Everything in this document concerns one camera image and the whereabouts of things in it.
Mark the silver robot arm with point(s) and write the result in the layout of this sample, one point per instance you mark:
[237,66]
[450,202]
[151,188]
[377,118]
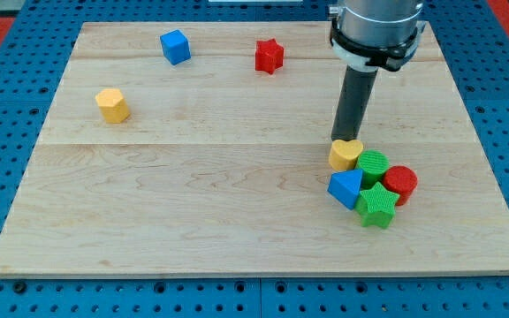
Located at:
[371,34]

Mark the red star block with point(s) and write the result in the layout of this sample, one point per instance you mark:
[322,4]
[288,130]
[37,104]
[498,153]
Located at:
[269,56]

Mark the green star block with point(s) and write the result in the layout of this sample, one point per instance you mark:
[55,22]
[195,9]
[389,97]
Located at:
[376,206]

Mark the light wooden board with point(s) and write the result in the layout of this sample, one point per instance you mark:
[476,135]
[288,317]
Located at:
[222,170]

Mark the yellow heart block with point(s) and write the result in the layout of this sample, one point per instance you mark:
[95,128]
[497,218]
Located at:
[344,154]

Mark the blue triangle block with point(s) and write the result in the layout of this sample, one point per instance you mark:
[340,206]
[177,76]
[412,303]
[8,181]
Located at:
[345,186]

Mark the green cylinder block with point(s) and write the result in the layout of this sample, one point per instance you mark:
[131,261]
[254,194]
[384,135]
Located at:
[373,164]

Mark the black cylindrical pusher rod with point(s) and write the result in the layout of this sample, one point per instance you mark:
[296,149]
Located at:
[353,101]

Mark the blue cube block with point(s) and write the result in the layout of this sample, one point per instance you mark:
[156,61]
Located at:
[175,47]

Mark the red cylinder block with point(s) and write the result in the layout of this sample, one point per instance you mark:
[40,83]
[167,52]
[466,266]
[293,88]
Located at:
[401,180]

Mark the yellow hexagon block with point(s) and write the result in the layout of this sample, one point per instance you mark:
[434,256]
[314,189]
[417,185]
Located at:
[112,105]

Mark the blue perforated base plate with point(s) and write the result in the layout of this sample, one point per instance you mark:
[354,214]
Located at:
[33,56]

